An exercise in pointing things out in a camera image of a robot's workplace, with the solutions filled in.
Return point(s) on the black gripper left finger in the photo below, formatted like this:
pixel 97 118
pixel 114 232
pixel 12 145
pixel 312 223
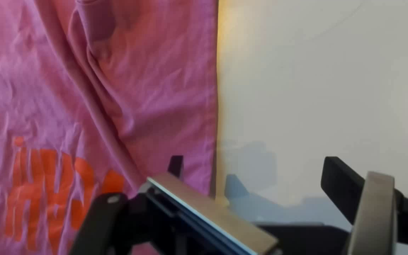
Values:
pixel 205 213

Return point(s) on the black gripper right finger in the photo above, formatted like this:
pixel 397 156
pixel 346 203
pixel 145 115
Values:
pixel 375 213

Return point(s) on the pink shirt with orange print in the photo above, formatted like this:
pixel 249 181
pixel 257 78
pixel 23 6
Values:
pixel 96 94

